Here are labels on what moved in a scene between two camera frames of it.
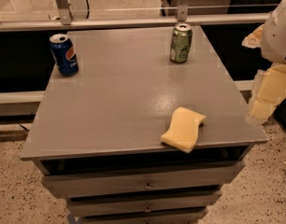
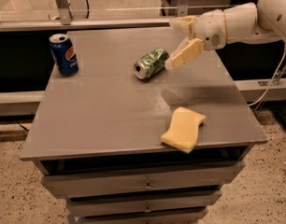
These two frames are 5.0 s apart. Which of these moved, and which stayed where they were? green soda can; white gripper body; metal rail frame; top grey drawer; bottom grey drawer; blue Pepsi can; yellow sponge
Moved: green soda can; white gripper body
Stayed: bottom grey drawer; yellow sponge; blue Pepsi can; top grey drawer; metal rail frame
